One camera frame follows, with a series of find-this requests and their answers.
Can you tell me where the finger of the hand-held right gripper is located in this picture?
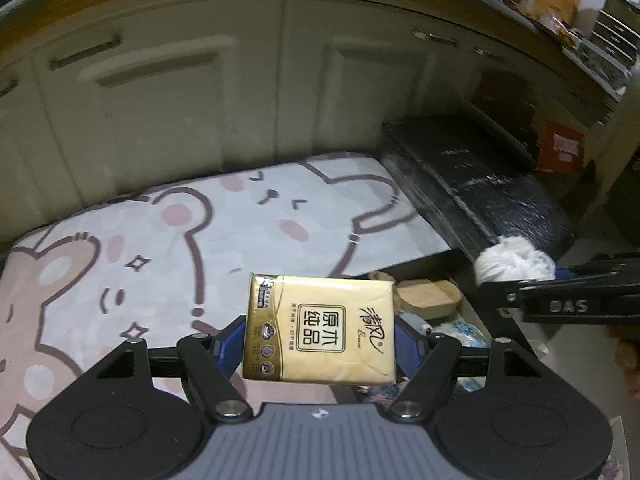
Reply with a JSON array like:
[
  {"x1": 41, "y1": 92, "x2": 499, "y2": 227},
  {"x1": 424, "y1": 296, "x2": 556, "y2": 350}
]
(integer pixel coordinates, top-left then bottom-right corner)
[
  {"x1": 554, "y1": 255, "x2": 640, "y2": 281},
  {"x1": 479, "y1": 281, "x2": 523, "y2": 317}
]

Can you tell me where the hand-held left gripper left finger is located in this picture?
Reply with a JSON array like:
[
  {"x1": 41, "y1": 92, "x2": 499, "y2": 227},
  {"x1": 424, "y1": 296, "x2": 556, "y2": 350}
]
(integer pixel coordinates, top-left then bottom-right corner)
[{"x1": 85, "y1": 317, "x2": 252, "y2": 423}]

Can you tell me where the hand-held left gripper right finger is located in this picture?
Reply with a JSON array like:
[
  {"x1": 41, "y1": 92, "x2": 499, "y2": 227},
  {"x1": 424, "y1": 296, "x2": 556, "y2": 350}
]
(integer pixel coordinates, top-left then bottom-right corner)
[{"x1": 390, "y1": 324, "x2": 551, "y2": 423}]

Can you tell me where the black box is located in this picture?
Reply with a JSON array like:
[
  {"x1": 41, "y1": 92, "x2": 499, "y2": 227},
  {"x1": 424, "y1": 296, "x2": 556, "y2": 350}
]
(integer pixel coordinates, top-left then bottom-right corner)
[{"x1": 345, "y1": 255, "x2": 551, "y2": 401}]

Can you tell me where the white yarn ball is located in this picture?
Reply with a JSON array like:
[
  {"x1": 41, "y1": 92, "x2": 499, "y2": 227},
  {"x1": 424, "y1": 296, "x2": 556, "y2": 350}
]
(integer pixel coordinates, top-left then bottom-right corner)
[{"x1": 472, "y1": 234, "x2": 557, "y2": 286}]

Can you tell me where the floral fabric pouch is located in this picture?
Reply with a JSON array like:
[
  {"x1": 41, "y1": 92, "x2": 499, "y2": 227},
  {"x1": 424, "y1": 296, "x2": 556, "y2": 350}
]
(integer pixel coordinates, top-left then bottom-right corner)
[{"x1": 430, "y1": 321, "x2": 493, "y2": 396}]

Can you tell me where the oval wooden box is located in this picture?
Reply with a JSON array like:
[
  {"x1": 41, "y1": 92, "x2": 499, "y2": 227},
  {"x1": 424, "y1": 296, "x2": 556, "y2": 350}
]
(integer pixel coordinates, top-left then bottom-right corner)
[{"x1": 397, "y1": 280, "x2": 462, "y2": 320}]

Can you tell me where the yellow tissue pack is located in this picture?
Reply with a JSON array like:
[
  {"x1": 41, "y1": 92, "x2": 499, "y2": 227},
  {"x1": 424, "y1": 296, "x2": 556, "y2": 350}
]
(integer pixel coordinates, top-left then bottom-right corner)
[{"x1": 241, "y1": 272, "x2": 399, "y2": 386}]

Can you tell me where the black wrapped bundle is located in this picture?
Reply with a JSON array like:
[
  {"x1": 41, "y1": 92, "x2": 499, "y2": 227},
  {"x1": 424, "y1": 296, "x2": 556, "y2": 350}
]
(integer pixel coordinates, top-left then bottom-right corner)
[{"x1": 380, "y1": 115, "x2": 576, "y2": 266}]

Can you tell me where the printed bear blanket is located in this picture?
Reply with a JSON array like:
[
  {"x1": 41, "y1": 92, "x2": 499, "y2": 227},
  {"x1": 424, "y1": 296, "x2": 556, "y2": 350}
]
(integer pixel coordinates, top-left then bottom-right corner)
[{"x1": 0, "y1": 152, "x2": 451, "y2": 480}]

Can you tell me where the red cardboard box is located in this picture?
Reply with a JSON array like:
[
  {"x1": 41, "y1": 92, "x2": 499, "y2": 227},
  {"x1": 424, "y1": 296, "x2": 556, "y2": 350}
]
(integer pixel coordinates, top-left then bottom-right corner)
[{"x1": 537, "y1": 120, "x2": 586, "y2": 171}]

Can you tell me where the small drawer unit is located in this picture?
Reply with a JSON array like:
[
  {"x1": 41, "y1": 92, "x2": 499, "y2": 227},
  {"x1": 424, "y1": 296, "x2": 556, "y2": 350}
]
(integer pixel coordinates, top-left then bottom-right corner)
[{"x1": 592, "y1": 0, "x2": 640, "y2": 61}]

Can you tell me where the cream cabinet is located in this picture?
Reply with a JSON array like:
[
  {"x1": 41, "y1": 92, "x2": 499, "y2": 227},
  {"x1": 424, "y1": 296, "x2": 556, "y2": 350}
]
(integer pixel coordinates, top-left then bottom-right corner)
[{"x1": 0, "y1": 0, "x2": 616, "y2": 241}]

